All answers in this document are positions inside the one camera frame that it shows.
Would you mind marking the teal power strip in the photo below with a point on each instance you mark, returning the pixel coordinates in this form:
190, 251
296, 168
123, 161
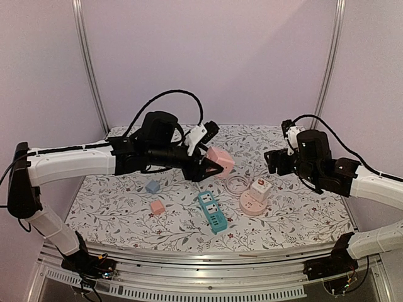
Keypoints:
212, 211

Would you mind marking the left aluminium frame post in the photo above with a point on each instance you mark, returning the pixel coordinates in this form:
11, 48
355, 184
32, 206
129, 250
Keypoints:
88, 64

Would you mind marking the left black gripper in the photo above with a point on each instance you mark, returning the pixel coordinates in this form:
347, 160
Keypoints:
197, 174

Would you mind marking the pink round power strip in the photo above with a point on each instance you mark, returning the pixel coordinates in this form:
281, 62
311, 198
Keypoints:
250, 206

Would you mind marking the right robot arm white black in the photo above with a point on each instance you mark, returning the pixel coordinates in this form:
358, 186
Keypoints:
308, 156

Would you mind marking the right aluminium frame post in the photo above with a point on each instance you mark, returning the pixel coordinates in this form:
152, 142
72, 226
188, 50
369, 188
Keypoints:
331, 58

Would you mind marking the aluminium frame post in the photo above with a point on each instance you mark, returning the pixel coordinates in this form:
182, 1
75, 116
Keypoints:
88, 64
331, 58

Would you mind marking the small pink charger plug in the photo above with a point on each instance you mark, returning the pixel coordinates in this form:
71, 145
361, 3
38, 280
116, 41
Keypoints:
157, 207

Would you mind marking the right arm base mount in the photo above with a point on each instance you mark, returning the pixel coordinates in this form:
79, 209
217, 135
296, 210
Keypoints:
338, 262

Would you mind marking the small blue charger plug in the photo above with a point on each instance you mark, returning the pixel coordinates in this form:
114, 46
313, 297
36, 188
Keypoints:
152, 187

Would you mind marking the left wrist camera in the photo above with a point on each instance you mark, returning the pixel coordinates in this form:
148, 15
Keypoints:
200, 134

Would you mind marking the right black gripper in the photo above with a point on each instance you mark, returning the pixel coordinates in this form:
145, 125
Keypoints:
282, 161

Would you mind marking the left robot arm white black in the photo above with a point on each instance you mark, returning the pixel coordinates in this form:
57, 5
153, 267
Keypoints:
151, 144

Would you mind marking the aluminium front rail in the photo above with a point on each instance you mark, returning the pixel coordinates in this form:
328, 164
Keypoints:
152, 275

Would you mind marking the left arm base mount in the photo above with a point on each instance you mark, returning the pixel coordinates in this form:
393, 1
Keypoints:
87, 265

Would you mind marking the pink cube socket adapter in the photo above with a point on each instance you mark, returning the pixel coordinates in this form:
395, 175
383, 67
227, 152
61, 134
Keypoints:
223, 158

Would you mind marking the white cube socket adapter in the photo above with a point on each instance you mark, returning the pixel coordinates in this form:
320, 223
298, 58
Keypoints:
259, 189

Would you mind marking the floral table mat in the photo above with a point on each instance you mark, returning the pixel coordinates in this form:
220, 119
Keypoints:
116, 210

